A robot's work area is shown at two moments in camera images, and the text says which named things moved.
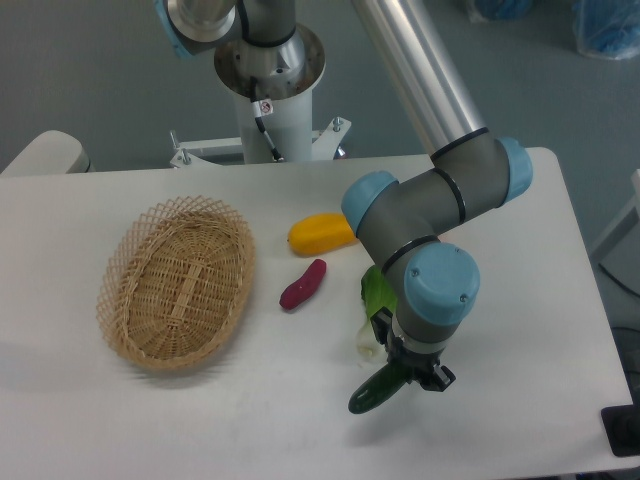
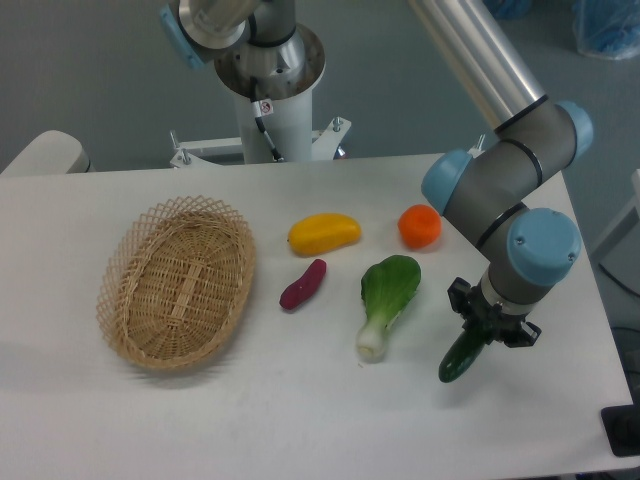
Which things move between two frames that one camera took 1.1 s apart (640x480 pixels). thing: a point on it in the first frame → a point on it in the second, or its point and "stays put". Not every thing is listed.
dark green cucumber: (375, 389) → (467, 348)
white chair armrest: (52, 152) stays put
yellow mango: (318, 233) stays put
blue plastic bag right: (607, 28) stays put
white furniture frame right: (618, 253) stays put
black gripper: (418, 365) → (489, 320)
